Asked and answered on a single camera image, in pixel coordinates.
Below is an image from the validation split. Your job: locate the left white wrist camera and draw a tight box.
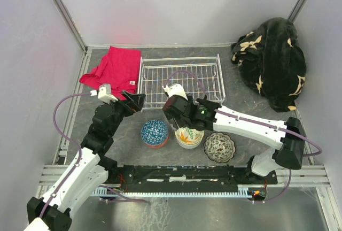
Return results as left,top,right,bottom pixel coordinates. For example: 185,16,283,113
98,83,118,104

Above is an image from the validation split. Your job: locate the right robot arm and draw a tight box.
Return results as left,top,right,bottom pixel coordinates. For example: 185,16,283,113
162,95,305,183

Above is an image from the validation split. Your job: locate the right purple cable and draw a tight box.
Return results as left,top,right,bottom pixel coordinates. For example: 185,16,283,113
164,70,206,99

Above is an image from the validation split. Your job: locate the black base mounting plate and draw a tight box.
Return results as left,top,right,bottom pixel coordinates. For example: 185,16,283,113
105,165,277,192

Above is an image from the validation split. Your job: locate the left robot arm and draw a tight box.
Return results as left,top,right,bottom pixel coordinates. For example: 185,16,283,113
26,85,146,230

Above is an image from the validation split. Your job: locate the white wire dish rack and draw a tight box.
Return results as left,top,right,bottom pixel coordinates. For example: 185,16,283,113
138,55,226,110

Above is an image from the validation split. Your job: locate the aluminium frame rail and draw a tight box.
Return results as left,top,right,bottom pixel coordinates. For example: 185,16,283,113
39,165,330,188

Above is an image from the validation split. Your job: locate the red folded cloth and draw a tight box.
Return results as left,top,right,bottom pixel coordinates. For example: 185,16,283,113
80,47,141,100

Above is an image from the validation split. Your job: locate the slotted cable duct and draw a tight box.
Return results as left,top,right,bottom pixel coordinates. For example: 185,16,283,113
92,185,267,197

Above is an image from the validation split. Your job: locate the orange flower leaf bowl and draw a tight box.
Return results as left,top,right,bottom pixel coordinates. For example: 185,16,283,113
175,127,205,149

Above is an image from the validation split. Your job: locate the black floral plush blanket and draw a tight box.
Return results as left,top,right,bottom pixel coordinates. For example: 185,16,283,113
231,17,307,112

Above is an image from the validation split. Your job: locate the blue triangle pattern bowl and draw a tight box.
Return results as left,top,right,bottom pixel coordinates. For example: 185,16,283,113
141,119,168,148

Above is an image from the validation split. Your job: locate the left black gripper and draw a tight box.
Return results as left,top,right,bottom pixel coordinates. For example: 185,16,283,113
103,90,145,136

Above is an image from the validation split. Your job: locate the dark scalloped floral bowl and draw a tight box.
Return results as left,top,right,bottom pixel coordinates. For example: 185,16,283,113
204,132,236,163

